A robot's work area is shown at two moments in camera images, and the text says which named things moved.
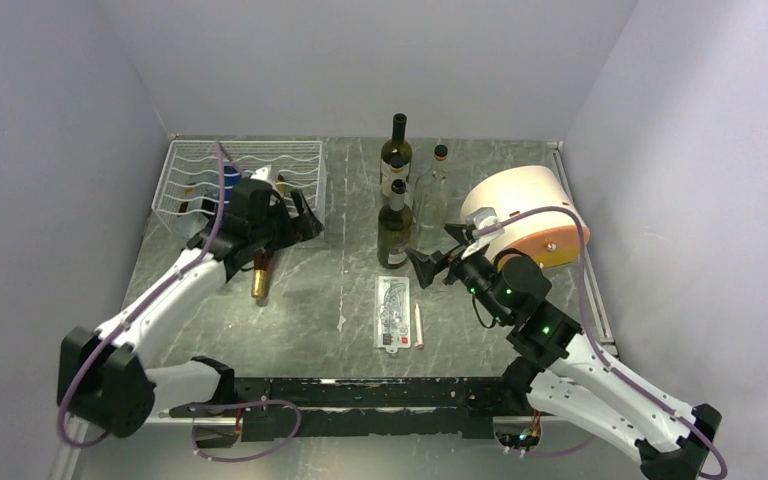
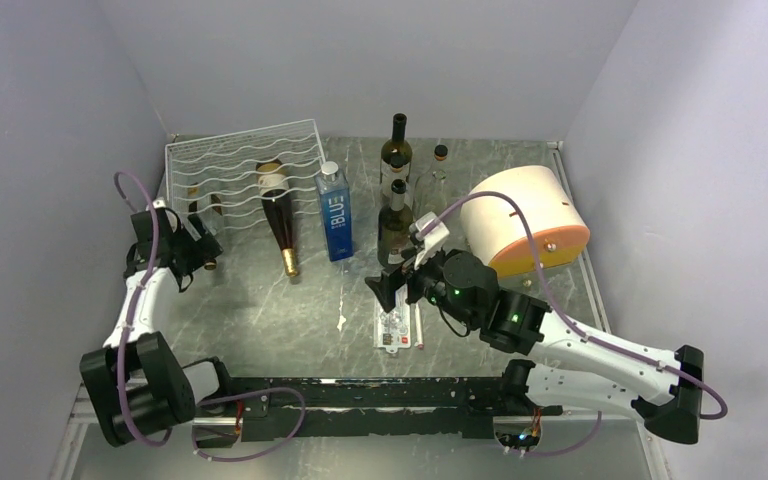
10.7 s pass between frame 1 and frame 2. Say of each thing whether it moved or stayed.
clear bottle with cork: stayed
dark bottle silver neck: stayed
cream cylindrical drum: stayed
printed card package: stayed
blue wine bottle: moved
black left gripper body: moved
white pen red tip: stayed
